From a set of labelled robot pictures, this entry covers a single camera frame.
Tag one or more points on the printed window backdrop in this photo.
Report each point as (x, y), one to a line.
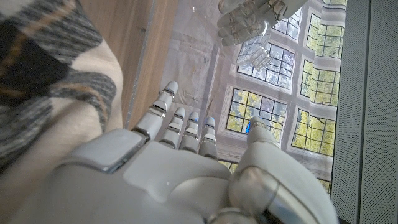
(264, 102)

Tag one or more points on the clear plastic bottle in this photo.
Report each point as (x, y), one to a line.
(255, 57)

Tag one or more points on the grey tape line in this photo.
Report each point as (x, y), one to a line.
(140, 62)

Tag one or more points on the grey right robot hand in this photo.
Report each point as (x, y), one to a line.
(171, 180)

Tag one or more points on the beige plaid towel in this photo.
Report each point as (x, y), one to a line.
(46, 62)

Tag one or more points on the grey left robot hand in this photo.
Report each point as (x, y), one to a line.
(248, 21)

